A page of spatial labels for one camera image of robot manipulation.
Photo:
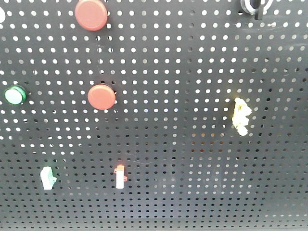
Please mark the lower red push button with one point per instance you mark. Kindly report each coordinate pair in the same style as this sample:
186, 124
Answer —
101, 97

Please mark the red push button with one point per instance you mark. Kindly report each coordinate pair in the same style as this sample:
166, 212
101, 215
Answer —
101, 97
91, 14

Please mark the upper red push button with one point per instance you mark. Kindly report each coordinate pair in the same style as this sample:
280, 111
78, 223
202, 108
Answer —
91, 14

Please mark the green illuminated push button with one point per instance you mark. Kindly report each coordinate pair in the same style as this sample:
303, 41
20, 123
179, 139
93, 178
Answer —
15, 95

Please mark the black perforated pegboard panel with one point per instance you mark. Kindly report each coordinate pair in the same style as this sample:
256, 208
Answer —
176, 67

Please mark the silver rotary selector knob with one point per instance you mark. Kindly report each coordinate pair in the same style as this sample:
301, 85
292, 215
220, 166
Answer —
257, 8

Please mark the red white toggle switch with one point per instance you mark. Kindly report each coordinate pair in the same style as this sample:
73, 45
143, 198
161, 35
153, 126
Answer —
120, 176

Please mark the green white toggle switch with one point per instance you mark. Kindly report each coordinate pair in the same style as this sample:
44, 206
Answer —
47, 178

